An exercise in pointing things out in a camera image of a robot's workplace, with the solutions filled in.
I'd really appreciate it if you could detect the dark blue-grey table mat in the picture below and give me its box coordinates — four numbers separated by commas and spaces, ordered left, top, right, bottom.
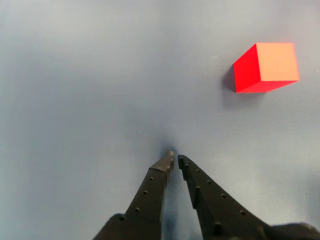
0, 0, 320, 240

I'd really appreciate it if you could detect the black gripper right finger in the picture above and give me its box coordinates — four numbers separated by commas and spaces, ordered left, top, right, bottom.
177, 154, 276, 240

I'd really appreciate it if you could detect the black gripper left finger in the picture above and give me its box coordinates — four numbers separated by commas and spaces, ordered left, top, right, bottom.
92, 150, 175, 240

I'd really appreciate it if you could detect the red cube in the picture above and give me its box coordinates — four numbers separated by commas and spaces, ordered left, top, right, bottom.
232, 41, 301, 94

